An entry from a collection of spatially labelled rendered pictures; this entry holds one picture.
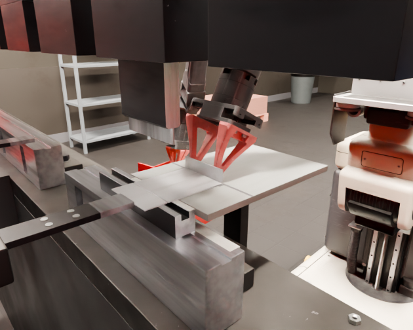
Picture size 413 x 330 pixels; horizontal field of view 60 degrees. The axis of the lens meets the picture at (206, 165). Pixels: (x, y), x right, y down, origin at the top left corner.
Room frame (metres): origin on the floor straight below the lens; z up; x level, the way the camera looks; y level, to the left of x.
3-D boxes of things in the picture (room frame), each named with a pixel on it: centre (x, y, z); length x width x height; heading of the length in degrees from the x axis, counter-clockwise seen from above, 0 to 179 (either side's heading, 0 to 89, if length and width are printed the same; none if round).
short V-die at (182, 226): (0.46, 0.09, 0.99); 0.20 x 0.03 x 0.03; 41
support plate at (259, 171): (0.53, -0.04, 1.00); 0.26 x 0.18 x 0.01; 131
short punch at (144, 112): (0.43, 0.07, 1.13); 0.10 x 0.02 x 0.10; 41
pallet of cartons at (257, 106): (5.36, -0.33, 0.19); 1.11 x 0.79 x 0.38; 135
